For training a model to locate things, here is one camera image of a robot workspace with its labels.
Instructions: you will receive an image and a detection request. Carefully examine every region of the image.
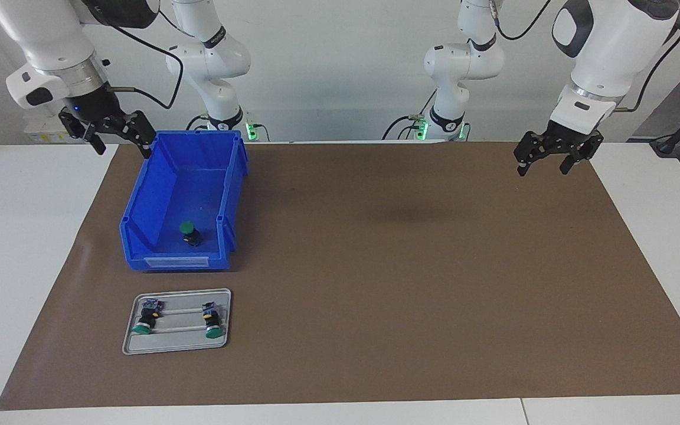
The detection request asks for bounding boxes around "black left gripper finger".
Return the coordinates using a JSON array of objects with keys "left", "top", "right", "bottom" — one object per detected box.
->
[
  {"left": 560, "top": 131, "right": 604, "bottom": 175},
  {"left": 514, "top": 131, "right": 556, "bottom": 178}
]

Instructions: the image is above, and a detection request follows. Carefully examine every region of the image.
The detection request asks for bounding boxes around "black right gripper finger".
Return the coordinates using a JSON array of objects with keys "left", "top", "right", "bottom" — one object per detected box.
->
[
  {"left": 117, "top": 110, "right": 158, "bottom": 159},
  {"left": 58, "top": 112, "right": 107, "bottom": 156}
]

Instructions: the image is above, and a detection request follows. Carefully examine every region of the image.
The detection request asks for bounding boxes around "black left arm base cable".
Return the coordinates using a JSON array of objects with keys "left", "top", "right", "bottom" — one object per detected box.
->
[{"left": 382, "top": 89, "right": 436, "bottom": 141}]

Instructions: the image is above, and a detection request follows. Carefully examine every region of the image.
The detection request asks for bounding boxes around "brown table mat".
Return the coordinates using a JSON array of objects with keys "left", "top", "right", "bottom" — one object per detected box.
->
[{"left": 0, "top": 140, "right": 680, "bottom": 411}]

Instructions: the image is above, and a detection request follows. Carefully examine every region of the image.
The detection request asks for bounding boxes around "blue plastic storage bin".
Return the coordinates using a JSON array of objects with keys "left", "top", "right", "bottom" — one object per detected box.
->
[{"left": 119, "top": 130, "right": 250, "bottom": 272}]

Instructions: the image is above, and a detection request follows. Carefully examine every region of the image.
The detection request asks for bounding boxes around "white cardboard box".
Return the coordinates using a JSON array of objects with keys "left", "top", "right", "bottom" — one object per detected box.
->
[{"left": 24, "top": 115, "right": 72, "bottom": 144}]

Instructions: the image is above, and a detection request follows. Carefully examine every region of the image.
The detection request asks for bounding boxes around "green push button switch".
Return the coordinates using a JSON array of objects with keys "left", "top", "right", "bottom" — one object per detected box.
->
[
  {"left": 132, "top": 299, "right": 165, "bottom": 335},
  {"left": 179, "top": 221, "right": 202, "bottom": 247},
  {"left": 200, "top": 302, "right": 225, "bottom": 339}
]

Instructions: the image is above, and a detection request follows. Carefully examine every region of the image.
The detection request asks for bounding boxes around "silver metal tray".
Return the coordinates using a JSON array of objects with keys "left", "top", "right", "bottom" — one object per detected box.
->
[{"left": 122, "top": 288, "right": 232, "bottom": 355}]

